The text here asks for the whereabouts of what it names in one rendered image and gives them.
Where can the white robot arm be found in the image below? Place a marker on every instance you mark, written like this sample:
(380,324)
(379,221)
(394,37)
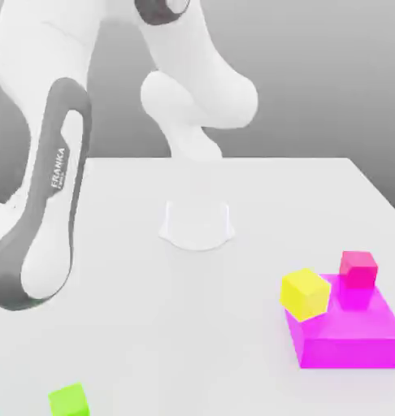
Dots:
(41,71)

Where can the small yellow cube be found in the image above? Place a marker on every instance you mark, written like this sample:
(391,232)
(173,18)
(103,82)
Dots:
(303,294)

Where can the small pink cube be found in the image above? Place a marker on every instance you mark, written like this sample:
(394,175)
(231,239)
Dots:
(358,269)

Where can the small green cube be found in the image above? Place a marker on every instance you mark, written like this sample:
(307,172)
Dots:
(68,401)

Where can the large magenta box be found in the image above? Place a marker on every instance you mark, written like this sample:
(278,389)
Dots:
(350,338)

